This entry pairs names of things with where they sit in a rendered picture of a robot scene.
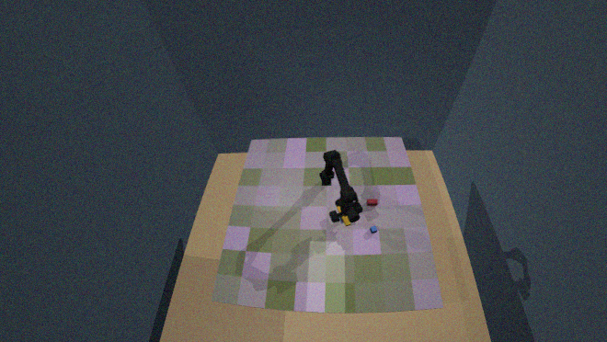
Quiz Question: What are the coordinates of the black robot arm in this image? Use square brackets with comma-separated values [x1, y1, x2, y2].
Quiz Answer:
[319, 150, 360, 222]

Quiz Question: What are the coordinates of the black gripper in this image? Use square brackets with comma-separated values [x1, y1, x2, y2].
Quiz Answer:
[329, 202, 363, 222]

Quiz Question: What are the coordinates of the yellow bar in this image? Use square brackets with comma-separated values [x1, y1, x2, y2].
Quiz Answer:
[336, 206, 350, 226]

